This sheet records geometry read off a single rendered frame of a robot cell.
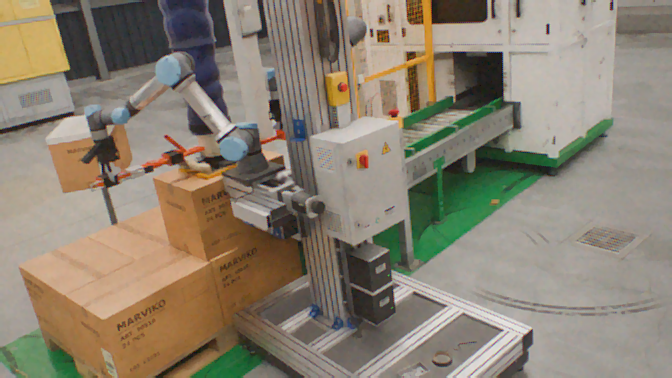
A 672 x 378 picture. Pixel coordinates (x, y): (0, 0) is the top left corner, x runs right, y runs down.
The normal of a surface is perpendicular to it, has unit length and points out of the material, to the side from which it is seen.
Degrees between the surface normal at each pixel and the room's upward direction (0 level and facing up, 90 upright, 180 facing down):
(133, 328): 90
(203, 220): 90
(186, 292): 90
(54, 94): 90
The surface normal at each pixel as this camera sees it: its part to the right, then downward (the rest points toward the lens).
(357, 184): 0.66, 0.20
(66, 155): 0.18, 0.34
